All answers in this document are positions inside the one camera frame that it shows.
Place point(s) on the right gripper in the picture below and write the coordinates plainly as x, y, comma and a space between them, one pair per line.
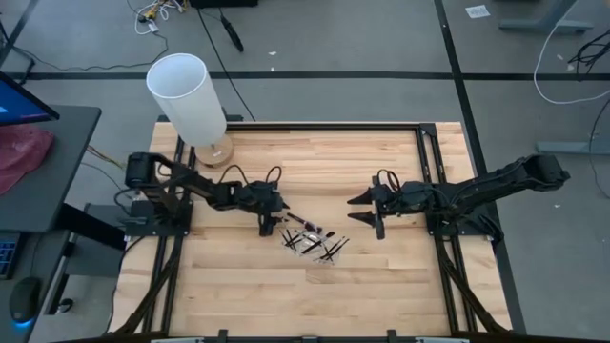
380, 224

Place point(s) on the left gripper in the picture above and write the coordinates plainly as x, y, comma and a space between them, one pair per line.
267, 225

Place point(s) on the fluffy reddish-brown makeup brush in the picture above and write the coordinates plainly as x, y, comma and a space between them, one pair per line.
300, 221

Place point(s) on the thin-tipped black makeup brush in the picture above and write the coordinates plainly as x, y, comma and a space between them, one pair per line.
285, 238

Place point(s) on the black-bristled makeup brush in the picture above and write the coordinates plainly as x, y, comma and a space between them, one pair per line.
339, 248

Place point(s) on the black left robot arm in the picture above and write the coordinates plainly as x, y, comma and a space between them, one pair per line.
200, 188

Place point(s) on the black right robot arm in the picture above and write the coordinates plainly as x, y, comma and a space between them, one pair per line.
500, 183

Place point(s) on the clear bag of black parts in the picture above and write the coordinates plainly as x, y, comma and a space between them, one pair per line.
314, 248

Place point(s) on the silver aluminium extrusion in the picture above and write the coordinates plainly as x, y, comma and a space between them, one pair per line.
178, 340
441, 340

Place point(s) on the white-shade wooden-base table lamp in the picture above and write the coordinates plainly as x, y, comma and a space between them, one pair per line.
183, 95

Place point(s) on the black oblong floor object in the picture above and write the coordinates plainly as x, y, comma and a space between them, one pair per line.
231, 33

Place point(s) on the grey desk foot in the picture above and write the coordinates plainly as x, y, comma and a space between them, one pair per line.
572, 148

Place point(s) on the black floor case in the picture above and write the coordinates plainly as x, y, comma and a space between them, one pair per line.
224, 3

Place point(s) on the black side table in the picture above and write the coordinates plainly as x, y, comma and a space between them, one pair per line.
62, 167

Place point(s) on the white paper sheet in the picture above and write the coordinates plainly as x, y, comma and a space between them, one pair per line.
478, 11

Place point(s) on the red cloth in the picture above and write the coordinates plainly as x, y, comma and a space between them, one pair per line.
19, 152

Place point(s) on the black computer mouse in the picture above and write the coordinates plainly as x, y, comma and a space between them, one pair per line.
25, 299

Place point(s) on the laptop keyboard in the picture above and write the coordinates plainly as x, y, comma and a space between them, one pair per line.
7, 257

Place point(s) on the computer monitor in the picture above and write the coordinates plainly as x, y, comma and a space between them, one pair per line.
19, 102

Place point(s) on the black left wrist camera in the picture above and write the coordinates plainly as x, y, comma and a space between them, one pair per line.
262, 190

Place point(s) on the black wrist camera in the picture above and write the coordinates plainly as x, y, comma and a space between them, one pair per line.
262, 190
412, 193

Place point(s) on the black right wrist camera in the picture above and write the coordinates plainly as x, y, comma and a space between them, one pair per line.
412, 193

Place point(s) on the black aluminium table frame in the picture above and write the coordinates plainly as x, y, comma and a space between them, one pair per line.
333, 127

